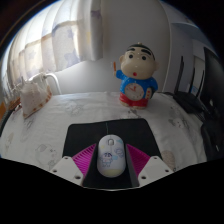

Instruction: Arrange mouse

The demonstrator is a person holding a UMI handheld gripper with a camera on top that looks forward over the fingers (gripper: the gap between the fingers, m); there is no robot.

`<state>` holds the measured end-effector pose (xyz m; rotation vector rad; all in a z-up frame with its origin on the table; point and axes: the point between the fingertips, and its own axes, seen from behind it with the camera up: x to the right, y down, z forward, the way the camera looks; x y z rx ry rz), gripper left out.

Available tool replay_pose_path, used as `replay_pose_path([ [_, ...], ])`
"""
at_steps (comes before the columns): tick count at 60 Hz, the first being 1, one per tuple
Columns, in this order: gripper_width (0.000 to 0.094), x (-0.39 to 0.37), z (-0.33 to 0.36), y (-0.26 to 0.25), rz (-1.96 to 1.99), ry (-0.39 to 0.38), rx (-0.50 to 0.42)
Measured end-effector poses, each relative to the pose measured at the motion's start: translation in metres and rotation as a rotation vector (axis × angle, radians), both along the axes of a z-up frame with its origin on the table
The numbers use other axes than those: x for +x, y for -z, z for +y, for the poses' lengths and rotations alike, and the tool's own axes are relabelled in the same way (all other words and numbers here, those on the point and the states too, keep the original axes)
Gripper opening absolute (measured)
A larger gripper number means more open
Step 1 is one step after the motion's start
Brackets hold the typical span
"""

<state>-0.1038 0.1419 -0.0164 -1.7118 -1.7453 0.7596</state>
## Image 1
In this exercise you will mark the small black box device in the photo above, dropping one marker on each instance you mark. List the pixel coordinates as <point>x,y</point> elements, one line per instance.
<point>213,140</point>

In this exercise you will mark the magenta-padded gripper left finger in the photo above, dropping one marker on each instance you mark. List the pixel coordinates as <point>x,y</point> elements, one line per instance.
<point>83,159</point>

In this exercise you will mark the white cartoon-print computer mouse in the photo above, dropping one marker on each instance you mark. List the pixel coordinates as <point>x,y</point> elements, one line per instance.
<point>111,156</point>

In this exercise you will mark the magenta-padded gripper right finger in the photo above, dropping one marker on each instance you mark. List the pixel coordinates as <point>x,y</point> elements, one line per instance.
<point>137,159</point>

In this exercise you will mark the white star-print curtain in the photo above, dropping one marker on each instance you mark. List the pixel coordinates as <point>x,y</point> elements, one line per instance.
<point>53,43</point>

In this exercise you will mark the white wall shelf unit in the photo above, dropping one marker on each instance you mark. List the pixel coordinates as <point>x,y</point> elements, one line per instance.
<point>186,40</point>

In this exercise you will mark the large white conch shell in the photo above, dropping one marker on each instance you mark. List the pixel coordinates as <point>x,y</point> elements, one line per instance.
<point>33,96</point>

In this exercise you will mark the white printed tablecloth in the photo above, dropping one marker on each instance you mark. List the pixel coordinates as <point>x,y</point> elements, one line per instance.
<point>83,106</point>

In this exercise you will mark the cartoon boy figure clock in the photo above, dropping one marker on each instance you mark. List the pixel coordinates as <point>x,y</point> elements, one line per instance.
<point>136,76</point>

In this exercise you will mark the black mouse pad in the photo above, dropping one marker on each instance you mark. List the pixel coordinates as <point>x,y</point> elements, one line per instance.
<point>90,133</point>

